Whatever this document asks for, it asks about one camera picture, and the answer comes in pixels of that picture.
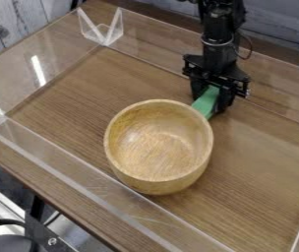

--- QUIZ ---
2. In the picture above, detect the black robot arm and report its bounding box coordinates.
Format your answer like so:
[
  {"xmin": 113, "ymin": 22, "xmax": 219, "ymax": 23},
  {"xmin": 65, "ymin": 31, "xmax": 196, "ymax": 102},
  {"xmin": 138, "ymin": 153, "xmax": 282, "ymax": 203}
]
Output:
[{"xmin": 183, "ymin": 0, "xmax": 251, "ymax": 119}]

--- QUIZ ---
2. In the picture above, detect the black cable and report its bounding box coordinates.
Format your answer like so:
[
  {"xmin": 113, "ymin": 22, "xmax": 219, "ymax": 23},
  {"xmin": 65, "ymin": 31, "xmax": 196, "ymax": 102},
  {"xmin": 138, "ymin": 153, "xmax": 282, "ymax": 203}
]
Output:
[{"xmin": 0, "ymin": 218, "xmax": 41, "ymax": 252}]

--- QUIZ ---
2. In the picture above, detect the grey metal bracket with screw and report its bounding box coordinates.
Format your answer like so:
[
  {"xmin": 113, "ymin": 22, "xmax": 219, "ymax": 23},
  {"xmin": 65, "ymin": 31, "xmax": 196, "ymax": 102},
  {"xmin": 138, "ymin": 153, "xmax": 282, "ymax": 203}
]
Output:
[{"xmin": 25, "ymin": 215, "xmax": 79, "ymax": 252}]

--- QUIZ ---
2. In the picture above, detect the black table leg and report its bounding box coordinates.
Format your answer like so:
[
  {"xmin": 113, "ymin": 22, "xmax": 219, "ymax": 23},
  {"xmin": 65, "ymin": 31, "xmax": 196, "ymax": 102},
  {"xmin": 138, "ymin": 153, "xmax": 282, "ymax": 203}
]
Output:
[{"xmin": 31, "ymin": 196, "xmax": 45, "ymax": 221}]

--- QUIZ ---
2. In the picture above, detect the green rectangular block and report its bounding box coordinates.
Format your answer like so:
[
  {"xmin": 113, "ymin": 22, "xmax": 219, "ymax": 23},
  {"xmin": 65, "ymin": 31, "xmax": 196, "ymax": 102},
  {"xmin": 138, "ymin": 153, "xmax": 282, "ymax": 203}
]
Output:
[{"xmin": 191, "ymin": 86, "xmax": 219, "ymax": 119}]

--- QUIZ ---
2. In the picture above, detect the clear acrylic tray wall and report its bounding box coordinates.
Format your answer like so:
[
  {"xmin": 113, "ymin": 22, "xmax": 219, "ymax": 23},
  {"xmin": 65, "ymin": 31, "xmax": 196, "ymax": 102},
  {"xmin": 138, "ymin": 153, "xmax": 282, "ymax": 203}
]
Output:
[{"xmin": 0, "ymin": 1, "xmax": 299, "ymax": 252}]

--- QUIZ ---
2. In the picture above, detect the brown wooden bowl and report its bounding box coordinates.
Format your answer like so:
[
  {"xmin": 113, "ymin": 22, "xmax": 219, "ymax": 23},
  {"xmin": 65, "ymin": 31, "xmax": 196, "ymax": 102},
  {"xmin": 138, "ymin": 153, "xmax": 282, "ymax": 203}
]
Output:
[{"xmin": 104, "ymin": 99, "xmax": 214, "ymax": 195}]

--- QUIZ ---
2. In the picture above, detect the clear acrylic corner bracket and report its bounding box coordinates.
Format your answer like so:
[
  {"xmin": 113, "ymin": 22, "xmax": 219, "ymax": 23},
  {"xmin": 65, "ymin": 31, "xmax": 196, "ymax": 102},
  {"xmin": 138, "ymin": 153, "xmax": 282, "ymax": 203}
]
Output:
[{"xmin": 77, "ymin": 8, "xmax": 123, "ymax": 46}]

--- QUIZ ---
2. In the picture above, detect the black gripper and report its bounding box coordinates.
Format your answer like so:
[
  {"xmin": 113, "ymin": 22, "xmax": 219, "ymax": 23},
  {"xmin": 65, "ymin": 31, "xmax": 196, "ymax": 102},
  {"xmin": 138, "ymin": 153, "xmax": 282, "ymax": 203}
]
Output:
[{"xmin": 183, "ymin": 37, "xmax": 251, "ymax": 113}]

